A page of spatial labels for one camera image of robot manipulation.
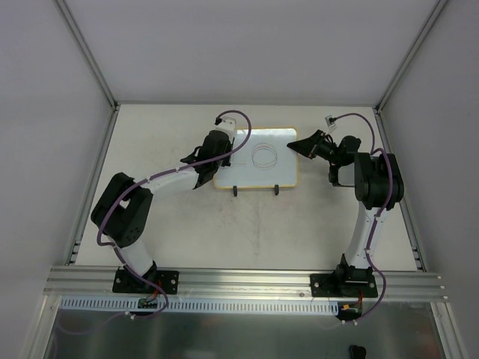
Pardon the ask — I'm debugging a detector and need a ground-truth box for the yellow framed whiteboard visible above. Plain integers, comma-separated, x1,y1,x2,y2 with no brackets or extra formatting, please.
213,128,299,190

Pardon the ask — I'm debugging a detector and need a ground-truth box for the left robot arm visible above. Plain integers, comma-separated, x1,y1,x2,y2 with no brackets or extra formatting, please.
91,128,236,294

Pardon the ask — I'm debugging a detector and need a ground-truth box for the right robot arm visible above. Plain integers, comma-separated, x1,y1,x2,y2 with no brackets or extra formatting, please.
287,130,404,298

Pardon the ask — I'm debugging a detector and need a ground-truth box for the black object bottom edge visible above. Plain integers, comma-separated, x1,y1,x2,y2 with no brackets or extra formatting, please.
350,345,367,359

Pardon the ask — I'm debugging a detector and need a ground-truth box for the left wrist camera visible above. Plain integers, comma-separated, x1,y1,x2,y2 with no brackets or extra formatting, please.
214,116,237,138

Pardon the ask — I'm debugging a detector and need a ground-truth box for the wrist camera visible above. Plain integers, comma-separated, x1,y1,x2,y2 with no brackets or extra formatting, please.
325,115,337,135
214,116,237,138

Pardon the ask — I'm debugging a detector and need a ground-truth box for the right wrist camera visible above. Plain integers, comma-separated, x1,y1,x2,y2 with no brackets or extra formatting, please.
325,115,337,135

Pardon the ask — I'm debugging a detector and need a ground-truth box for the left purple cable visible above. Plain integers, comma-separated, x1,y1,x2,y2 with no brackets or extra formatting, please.
55,109,252,335

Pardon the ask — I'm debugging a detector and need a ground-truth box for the purple cable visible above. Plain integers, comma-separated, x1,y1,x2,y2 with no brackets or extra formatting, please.
331,113,394,330
55,109,252,335

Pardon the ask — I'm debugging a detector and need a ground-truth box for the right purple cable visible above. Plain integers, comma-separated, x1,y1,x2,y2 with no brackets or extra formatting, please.
331,113,394,330

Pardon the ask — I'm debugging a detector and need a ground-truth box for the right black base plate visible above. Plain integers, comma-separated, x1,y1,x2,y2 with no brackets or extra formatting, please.
309,272,378,298

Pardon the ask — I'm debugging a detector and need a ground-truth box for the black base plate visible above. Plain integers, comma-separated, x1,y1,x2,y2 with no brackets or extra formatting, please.
112,268,180,295
309,272,378,298

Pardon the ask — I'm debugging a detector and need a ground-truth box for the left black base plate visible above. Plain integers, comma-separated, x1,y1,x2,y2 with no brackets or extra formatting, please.
112,268,180,295

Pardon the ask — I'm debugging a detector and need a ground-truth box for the white slotted cable duct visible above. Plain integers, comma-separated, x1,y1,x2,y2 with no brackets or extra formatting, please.
59,296,339,316

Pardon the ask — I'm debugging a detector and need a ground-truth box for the aluminium frame rail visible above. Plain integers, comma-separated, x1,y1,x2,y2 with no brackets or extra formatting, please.
43,266,449,302

